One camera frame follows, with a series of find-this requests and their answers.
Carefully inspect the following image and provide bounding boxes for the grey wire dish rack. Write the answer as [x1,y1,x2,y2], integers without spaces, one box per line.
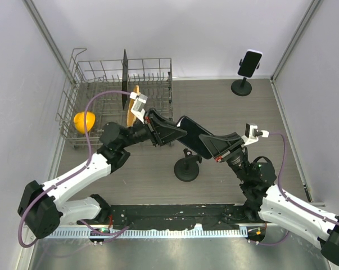
[55,48,175,150]

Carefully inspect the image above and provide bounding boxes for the white slotted cable duct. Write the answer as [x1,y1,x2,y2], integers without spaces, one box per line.
[46,226,248,239]

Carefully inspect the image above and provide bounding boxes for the lavender smartphone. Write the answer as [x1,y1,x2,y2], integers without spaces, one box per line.
[237,49,263,78]

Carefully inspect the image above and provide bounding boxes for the yellow bowl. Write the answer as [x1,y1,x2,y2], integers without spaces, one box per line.
[73,111,96,134]

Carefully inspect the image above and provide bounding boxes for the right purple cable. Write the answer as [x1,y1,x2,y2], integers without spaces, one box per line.
[267,132,339,245]

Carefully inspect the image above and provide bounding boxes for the black smartphone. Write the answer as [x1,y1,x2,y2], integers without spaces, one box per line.
[177,116,212,159]

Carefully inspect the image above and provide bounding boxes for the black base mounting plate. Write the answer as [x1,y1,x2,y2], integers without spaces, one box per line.
[76,202,264,231]

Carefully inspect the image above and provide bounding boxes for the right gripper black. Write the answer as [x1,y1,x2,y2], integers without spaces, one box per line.
[198,132,250,182]

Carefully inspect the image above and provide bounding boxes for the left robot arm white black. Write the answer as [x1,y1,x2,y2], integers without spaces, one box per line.
[17,109,187,239]

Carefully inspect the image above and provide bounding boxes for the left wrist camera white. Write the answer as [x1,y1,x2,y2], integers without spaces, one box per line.
[132,94,147,123]

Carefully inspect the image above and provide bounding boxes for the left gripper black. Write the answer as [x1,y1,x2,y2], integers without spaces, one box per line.
[120,108,187,149]

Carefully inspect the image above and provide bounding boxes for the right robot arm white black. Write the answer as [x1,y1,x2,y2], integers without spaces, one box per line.
[199,130,339,267]

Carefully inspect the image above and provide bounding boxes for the orange wooden plate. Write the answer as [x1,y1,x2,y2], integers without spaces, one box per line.
[126,85,141,127]

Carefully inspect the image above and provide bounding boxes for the black plate upright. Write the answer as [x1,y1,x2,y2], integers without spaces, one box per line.
[121,50,128,110]

